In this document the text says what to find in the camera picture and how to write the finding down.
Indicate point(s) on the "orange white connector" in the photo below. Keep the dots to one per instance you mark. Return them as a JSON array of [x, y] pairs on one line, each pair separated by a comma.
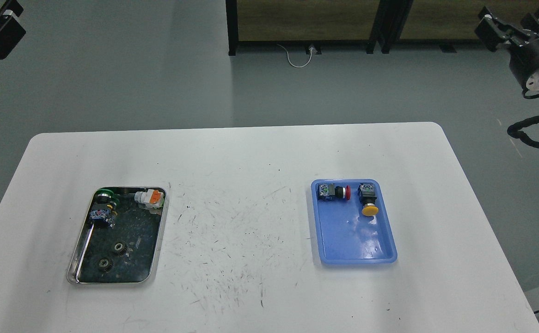
[[151, 200]]

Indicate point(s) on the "wooden cabinet left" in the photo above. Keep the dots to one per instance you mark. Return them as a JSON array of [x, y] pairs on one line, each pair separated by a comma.
[[304, 22]]

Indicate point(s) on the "blue plastic tray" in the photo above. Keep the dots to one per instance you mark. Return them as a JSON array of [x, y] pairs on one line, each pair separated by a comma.
[[345, 236]]

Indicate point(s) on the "blue black switch block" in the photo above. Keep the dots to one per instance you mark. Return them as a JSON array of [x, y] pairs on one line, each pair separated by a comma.
[[102, 217]]

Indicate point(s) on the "wooden cabinet right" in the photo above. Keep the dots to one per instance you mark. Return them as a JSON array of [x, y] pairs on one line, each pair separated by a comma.
[[442, 22]]

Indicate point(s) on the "red emergency push button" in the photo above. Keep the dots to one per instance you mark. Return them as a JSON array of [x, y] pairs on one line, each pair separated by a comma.
[[329, 191]]

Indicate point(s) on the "yellow push button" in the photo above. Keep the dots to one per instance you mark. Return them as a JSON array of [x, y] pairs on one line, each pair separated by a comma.
[[368, 197]]

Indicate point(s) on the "green push button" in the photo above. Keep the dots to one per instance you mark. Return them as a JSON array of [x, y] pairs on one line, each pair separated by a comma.
[[106, 196]]

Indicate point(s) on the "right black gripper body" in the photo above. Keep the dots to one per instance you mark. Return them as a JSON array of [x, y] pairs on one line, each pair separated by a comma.
[[524, 57]]

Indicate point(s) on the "black gear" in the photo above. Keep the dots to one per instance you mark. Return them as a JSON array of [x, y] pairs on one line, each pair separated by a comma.
[[105, 265], [120, 248]]

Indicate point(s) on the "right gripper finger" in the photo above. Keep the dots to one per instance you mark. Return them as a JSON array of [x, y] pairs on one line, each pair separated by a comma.
[[489, 32], [530, 25]]

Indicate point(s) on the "wooden cabinet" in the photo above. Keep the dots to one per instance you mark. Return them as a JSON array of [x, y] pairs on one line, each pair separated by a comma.
[[304, 22], [442, 22]]

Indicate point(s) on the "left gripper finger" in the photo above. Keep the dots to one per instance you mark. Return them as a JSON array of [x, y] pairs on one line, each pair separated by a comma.
[[11, 9]]

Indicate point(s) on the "steel tray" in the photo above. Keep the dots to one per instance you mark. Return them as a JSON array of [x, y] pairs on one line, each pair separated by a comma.
[[140, 230]]

